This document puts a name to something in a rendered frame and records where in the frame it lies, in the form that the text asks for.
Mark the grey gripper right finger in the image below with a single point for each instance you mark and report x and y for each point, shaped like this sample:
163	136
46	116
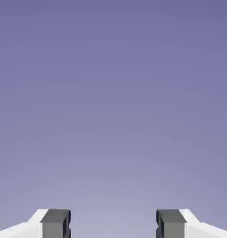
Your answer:
173	225

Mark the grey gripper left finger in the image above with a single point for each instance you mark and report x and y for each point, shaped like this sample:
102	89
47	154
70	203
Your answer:
53	225

